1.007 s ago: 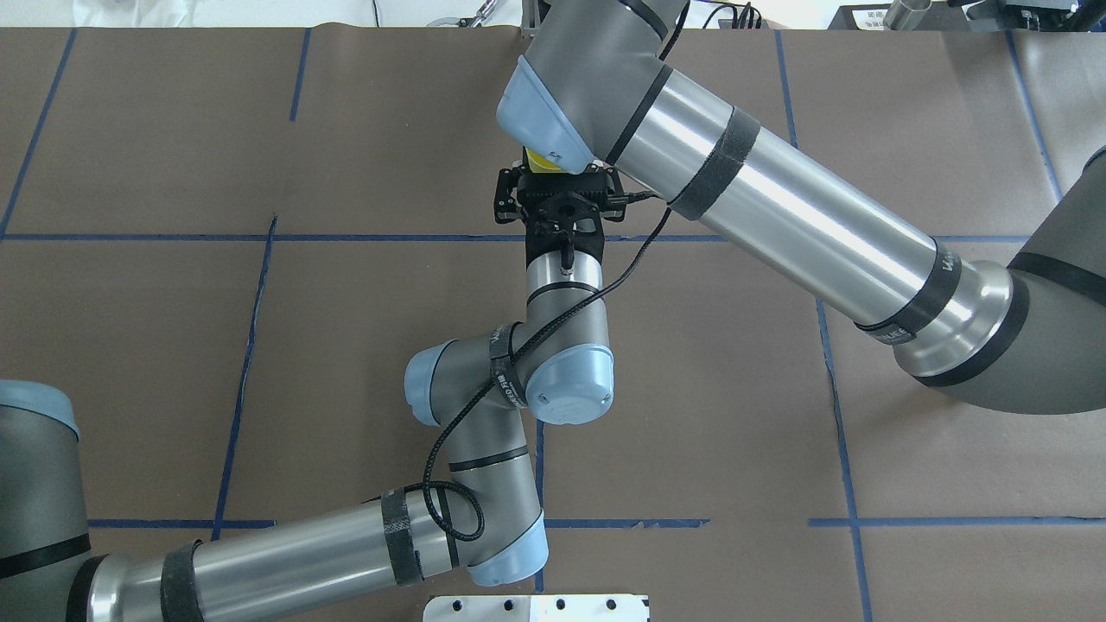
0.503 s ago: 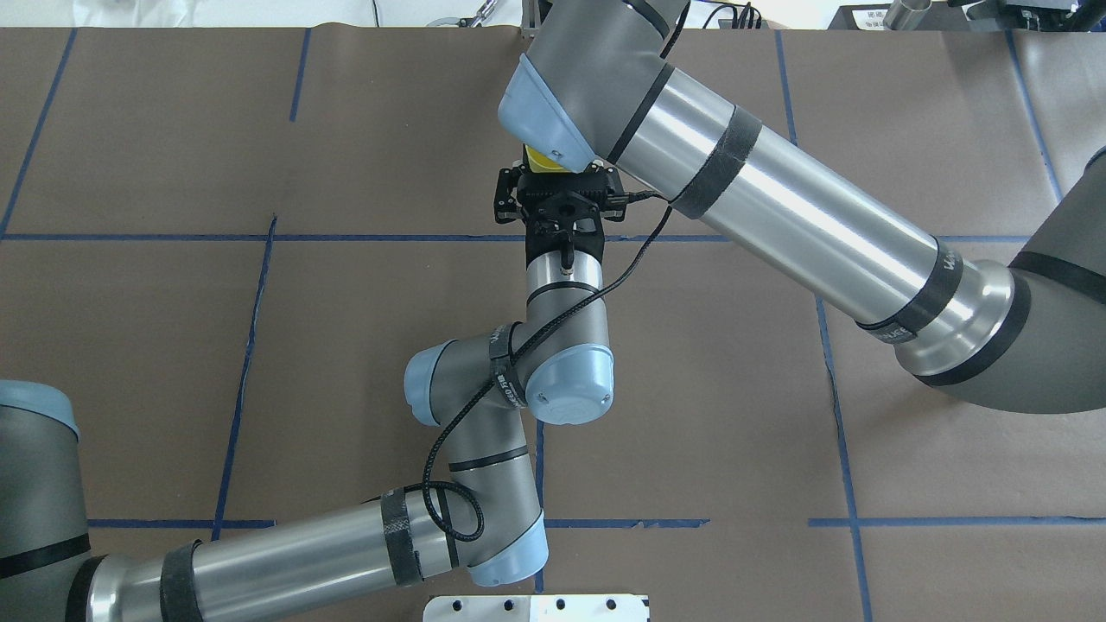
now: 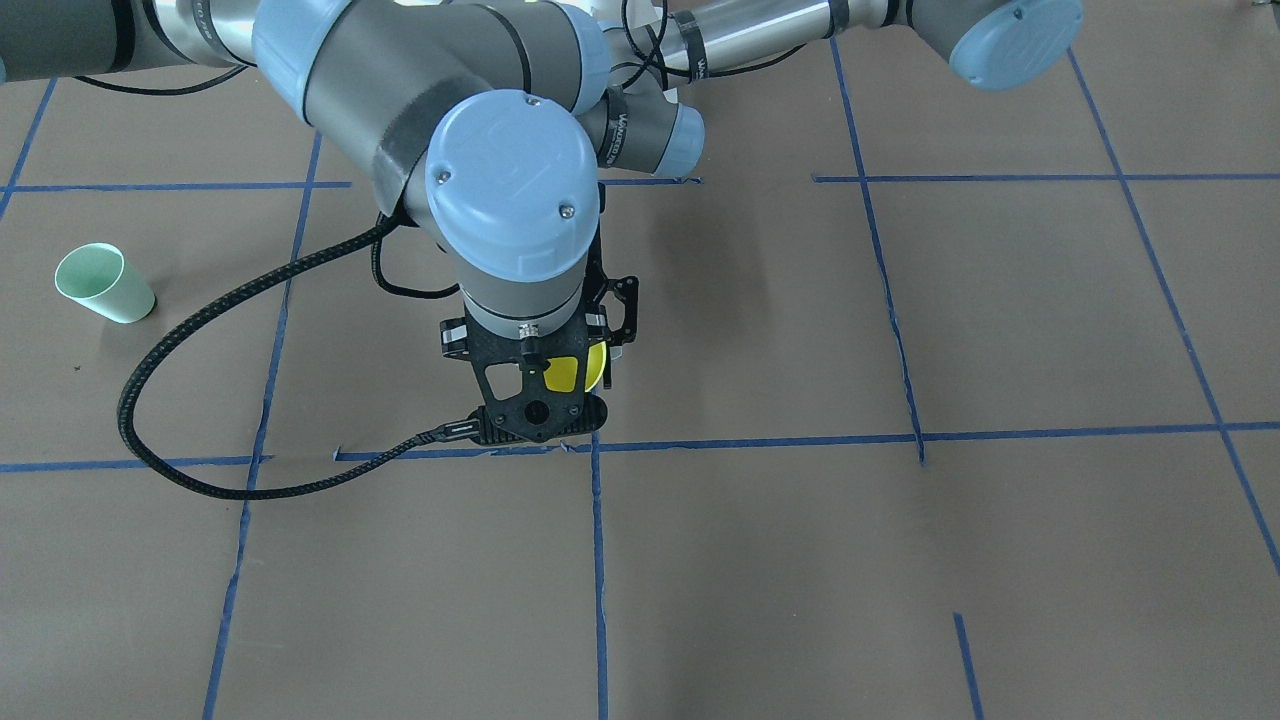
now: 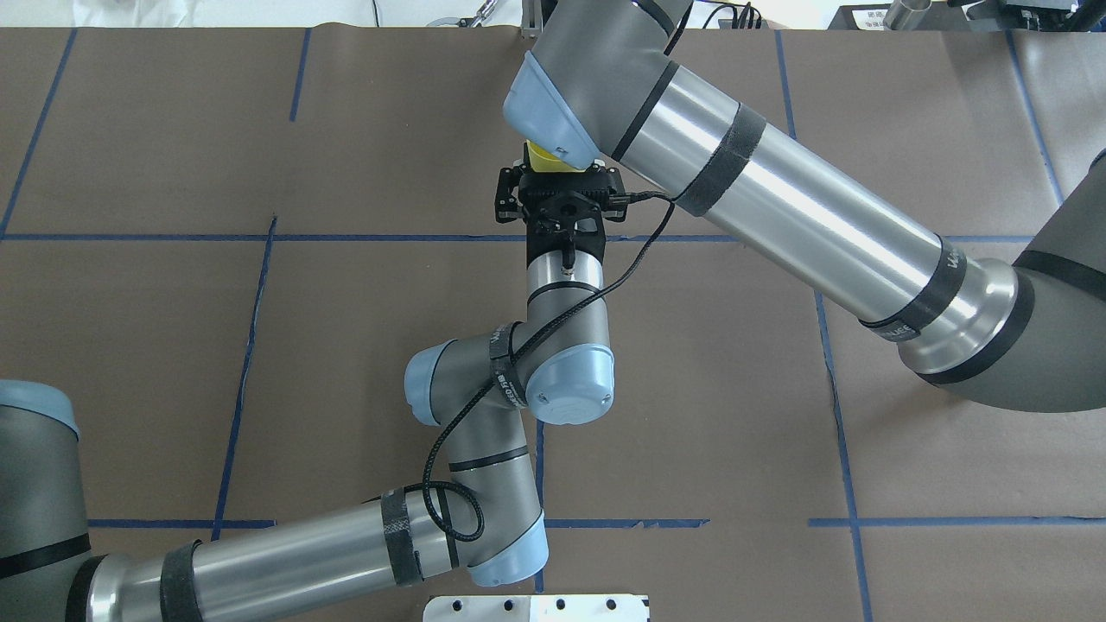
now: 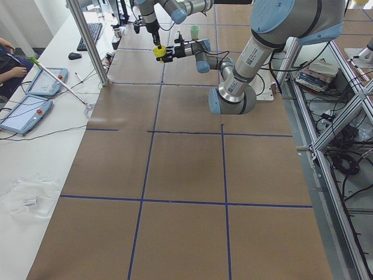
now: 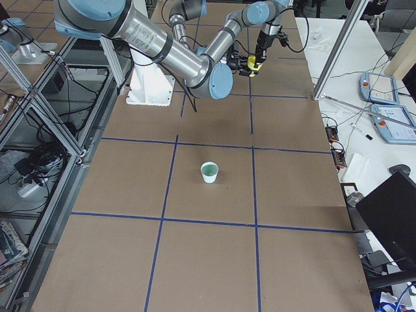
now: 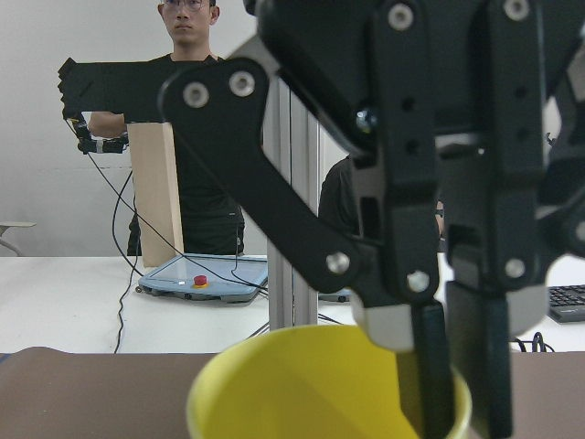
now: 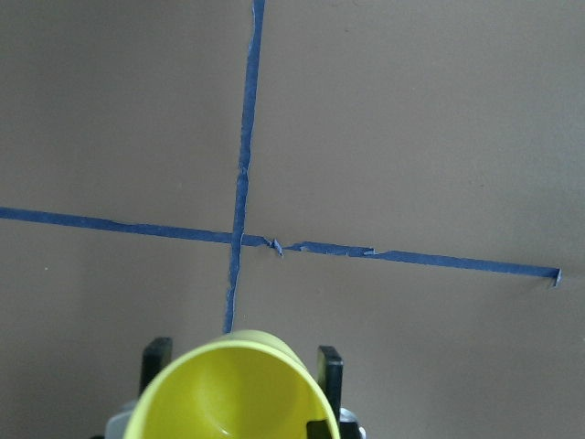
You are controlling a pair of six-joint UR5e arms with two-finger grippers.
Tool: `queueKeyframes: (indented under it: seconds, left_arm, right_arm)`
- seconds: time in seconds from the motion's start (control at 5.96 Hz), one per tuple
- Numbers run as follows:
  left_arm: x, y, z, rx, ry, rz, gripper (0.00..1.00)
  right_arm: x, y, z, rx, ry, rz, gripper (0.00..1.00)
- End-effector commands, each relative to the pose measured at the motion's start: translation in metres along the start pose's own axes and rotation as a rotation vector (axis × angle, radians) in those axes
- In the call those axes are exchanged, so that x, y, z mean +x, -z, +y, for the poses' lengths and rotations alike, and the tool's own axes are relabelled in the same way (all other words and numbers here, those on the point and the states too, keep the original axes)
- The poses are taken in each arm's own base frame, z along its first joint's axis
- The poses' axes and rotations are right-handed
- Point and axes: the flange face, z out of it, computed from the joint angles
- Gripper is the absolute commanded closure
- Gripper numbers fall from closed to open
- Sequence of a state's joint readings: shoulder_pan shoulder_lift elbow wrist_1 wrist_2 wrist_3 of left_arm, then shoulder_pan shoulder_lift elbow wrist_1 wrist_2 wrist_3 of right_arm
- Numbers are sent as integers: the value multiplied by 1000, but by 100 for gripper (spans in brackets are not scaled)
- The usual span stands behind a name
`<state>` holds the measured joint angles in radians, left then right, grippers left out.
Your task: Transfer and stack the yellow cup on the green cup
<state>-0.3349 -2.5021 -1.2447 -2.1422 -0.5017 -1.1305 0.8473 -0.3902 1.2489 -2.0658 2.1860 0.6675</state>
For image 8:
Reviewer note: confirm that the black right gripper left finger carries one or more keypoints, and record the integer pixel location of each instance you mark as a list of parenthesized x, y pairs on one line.
[(156, 356)]

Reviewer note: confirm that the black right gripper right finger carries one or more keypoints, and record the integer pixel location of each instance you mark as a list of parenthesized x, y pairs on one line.
[(329, 378)]

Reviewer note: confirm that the yellow cup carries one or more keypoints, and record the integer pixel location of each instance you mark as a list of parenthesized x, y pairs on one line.
[(246, 384)]

